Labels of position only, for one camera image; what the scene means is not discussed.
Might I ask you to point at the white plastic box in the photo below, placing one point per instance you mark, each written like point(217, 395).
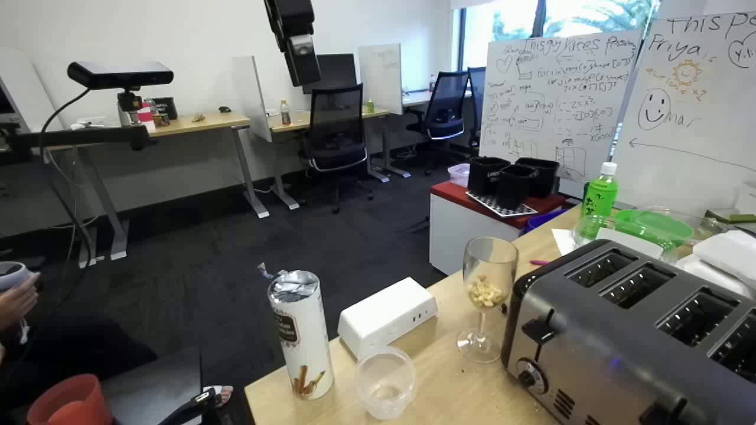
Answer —
point(387, 316)

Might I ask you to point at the whiteboard with dense writing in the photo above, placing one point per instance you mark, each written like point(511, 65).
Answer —
point(551, 103)

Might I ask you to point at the white folded cloth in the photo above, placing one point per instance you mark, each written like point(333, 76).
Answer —
point(728, 257)

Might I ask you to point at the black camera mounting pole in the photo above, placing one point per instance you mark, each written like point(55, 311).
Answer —
point(80, 138)

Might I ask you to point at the wine glass with popcorn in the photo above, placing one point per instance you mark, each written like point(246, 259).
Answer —
point(487, 291)

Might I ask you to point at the stainless steel four-slot toaster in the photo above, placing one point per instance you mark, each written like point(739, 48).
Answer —
point(623, 355)

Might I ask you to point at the black tray bins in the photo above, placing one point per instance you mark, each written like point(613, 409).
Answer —
point(504, 209)

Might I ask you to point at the black silver toaster knob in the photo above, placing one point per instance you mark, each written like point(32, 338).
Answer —
point(533, 376)

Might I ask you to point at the white cylindrical snack can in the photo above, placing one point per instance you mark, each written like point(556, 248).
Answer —
point(302, 331)

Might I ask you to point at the red-topped white cabinet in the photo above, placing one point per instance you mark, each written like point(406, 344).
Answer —
point(465, 227)

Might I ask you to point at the white handheld controller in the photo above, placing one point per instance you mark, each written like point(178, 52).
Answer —
point(12, 275)

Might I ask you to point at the grey metal stand frame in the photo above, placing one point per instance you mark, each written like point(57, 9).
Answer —
point(109, 213)

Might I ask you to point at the black plastic bin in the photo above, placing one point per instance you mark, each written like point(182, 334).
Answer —
point(517, 188)
point(487, 176)
point(544, 177)

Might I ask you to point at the green drink bottle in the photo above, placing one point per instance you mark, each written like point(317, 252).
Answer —
point(598, 202)

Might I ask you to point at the black stereo camera bar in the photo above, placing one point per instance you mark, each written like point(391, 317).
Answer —
point(120, 75)

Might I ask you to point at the white desk divider panel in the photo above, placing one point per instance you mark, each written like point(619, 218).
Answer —
point(252, 95)
point(382, 76)

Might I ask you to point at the small clear bottle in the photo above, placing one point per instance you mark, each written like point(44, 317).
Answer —
point(284, 114)

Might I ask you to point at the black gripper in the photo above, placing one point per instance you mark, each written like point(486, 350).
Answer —
point(290, 17)

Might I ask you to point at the black toaster lever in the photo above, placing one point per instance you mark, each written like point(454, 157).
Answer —
point(660, 414)
point(540, 330)

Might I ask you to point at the person's hand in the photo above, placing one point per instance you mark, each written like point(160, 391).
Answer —
point(15, 303)

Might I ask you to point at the red plastic cup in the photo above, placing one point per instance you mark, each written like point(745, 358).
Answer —
point(71, 402)

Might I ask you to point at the black metal hand tool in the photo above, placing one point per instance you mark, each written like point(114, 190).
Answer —
point(209, 402)

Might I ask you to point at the clear plastic cup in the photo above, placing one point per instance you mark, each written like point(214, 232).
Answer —
point(387, 386)

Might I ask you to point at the blue mesh office chair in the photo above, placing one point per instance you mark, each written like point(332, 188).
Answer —
point(445, 108)

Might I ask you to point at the black mesh office chair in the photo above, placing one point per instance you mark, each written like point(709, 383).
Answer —
point(336, 131)

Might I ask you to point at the translucent plastic container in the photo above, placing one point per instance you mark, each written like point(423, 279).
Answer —
point(460, 176)

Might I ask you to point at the green plastic bag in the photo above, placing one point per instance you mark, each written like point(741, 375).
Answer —
point(654, 227)

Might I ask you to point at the whiteboard with sun drawing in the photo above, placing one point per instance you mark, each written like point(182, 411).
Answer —
point(694, 120)

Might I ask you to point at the window with trees outside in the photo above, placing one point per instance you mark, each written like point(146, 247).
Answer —
point(511, 25)

